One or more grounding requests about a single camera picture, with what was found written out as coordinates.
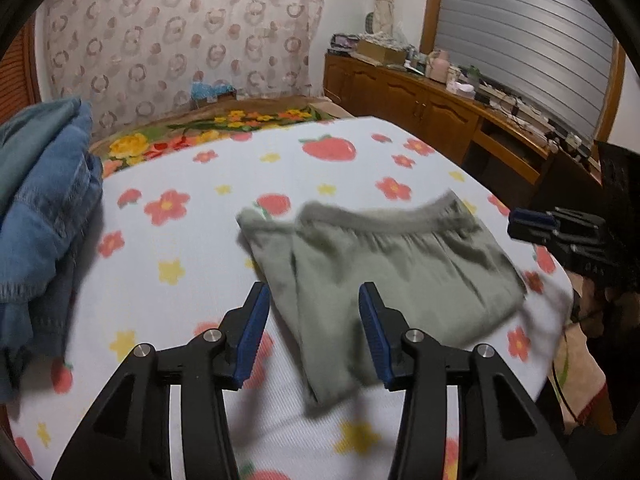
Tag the white strawberry print blanket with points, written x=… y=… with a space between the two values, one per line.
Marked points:
x=325 y=170

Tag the white power strip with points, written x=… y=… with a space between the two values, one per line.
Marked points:
x=515 y=106

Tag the dark blue denim jeans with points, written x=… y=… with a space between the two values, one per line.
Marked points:
x=30 y=330

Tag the cardboard box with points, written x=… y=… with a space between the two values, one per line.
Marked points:
x=375 y=50

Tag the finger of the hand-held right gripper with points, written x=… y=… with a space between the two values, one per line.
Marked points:
x=535 y=232
x=532 y=216

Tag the wooden louvred wardrobe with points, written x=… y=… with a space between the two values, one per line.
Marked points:
x=17 y=75

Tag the blue cloth bundle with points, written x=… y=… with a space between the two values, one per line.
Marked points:
x=212 y=92

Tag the wooden cabinet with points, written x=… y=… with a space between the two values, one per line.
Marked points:
x=415 y=100

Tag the grey pants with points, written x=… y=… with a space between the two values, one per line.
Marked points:
x=400 y=270

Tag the grey roller shutter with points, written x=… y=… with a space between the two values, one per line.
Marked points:
x=520 y=25

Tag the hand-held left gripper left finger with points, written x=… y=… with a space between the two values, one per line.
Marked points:
x=252 y=330

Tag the light blue denim jeans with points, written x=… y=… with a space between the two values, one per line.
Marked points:
x=50 y=185

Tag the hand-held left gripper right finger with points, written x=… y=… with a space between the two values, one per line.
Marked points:
x=375 y=340

